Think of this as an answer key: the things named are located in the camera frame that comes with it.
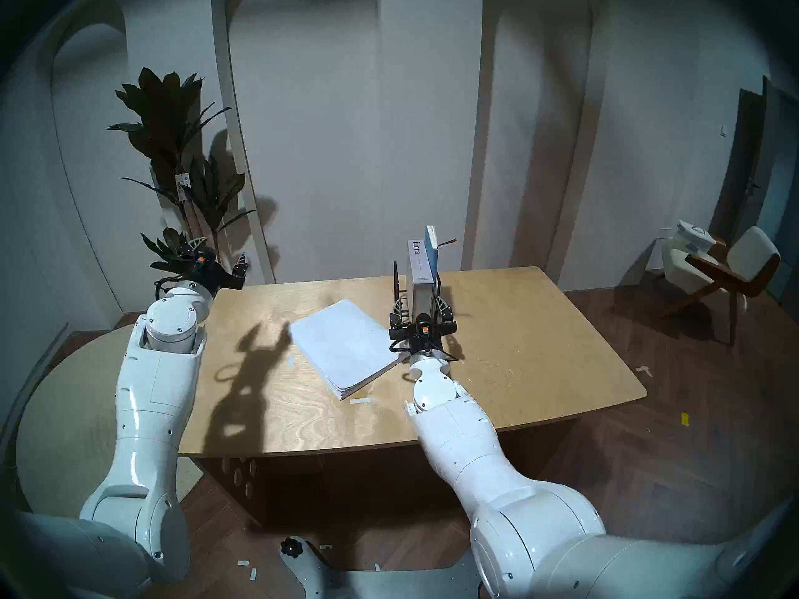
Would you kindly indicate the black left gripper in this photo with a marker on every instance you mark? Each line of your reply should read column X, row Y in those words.
column 215, row 276

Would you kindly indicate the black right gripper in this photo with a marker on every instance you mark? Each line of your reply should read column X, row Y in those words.
column 431, row 345

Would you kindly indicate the thick white printed book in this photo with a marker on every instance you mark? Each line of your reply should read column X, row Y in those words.
column 421, row 279

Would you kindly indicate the blue notebook with bookmark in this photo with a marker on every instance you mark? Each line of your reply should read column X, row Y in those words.
column 431, row 248

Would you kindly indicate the large thin white book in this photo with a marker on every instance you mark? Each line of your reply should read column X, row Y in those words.
column 346, row 348

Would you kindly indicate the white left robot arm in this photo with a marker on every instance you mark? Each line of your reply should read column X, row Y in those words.
column 156, row 379

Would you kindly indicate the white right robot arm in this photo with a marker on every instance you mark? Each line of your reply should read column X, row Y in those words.
column 487, row 467

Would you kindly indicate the white plant tag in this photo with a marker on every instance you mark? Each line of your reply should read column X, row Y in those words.
column 183, row 187

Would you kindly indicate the tall dark green plant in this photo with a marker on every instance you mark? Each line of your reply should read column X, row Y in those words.
column 171, row 123

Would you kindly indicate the wooden table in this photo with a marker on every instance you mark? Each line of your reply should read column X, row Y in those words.
column 349, row 479

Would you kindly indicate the round beige rug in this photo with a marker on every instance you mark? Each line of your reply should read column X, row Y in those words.
column 68, row 429

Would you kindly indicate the black star knob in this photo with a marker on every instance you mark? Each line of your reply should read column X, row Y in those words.
column 290, row 546

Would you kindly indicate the white plastic box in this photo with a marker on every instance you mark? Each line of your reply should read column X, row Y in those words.
column 693, row 237

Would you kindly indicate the white wooden armchair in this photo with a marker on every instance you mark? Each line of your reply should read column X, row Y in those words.
column 746, row 261

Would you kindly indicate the dark grey door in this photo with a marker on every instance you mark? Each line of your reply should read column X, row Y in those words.
column 758, row 173

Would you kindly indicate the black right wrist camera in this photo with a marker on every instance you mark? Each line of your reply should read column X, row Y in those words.
column 422, row 324

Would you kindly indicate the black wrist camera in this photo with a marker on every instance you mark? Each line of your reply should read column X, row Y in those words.
column 422, row 324
column 201, row 262

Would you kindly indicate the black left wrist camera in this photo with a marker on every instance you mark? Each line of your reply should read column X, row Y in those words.
column 201, row 262

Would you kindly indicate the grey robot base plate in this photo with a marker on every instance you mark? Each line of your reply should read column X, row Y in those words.
column 387, row 582

